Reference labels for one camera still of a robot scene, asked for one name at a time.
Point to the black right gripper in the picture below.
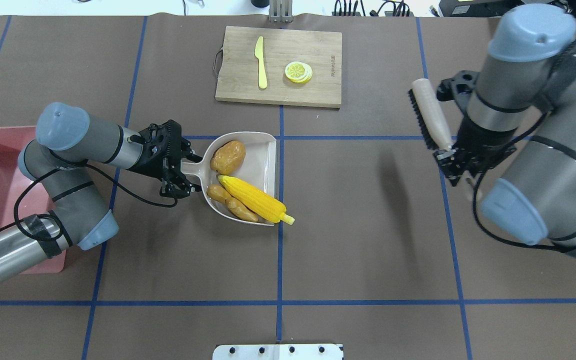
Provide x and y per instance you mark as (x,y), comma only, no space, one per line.
(479,136)

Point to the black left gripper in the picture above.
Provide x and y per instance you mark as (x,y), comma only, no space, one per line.
(151,165)

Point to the tan toy ginger root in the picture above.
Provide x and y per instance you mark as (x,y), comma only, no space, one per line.
(236,207)

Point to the black bristle hand brush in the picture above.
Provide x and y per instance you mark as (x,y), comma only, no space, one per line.
(432,122)

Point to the brown toy potato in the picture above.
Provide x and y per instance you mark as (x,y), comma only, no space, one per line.
(228,158)

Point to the beige plastic dustpan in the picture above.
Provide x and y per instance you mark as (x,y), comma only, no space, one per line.
(258,169)

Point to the yellow toy corn cob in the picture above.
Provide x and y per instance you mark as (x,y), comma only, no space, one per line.
(259,202)

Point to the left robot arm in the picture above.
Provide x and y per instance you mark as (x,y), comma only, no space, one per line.
(67,139)

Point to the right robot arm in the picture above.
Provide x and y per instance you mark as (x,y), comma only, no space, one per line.
(522,104)

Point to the pink plastic bin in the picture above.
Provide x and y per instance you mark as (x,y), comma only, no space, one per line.
(3,200)

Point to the wooden cutting board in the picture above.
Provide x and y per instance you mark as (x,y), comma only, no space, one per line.
(237,79)

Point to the yellow plastic knife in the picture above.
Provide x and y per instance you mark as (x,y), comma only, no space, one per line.
(259,54)

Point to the yellow lemon slices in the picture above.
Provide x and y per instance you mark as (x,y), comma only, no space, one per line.
(298,72)

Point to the metal mounting plate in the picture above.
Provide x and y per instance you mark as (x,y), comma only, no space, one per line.
(294,351)

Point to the aluminium frame post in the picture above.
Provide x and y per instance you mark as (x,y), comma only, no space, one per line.
(281,11)

